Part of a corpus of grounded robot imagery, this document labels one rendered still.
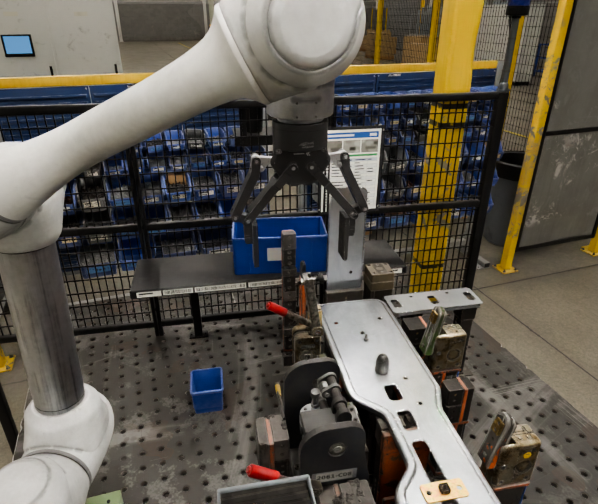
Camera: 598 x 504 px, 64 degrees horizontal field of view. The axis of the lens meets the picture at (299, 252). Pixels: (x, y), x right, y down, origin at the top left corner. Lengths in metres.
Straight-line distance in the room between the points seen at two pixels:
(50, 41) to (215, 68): 6.96
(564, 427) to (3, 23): 7.13
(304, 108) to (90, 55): 6.82
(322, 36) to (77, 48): 7.02
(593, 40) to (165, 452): 3.44
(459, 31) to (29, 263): 1.42
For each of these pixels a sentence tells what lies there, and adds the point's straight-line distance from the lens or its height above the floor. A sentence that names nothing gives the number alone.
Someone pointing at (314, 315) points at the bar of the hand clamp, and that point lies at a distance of 1.21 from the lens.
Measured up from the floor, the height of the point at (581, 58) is 1.53.
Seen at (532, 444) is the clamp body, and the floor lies 1.04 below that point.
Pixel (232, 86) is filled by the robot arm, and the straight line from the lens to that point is 0.48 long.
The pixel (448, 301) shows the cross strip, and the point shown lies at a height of 1.00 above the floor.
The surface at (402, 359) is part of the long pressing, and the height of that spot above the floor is 1.00.
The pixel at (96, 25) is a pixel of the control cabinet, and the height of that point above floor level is 1.64.
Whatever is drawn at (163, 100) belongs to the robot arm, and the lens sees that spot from 0.51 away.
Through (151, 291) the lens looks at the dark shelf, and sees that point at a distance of 1.54.
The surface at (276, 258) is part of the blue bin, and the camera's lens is 1.53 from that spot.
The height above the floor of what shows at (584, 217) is 0.33.
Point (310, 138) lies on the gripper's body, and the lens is 0.63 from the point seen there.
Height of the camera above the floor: 1.79
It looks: 27 degrees down
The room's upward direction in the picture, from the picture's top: straight up
